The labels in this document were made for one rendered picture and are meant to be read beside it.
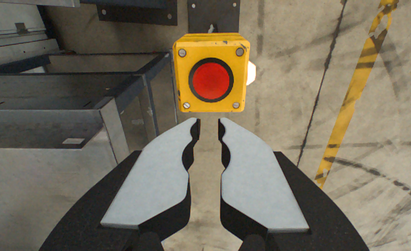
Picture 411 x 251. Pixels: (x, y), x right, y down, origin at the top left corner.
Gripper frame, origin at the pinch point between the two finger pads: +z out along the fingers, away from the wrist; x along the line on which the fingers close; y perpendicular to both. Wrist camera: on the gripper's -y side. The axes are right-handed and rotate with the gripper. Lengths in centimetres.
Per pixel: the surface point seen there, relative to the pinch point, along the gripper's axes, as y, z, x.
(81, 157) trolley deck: 17.7, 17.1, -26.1
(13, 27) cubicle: -4, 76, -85
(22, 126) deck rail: 10.2, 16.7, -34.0
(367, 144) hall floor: 73, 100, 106
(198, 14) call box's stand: -7, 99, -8
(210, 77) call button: -0.4, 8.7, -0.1
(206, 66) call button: -1.6, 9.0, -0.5
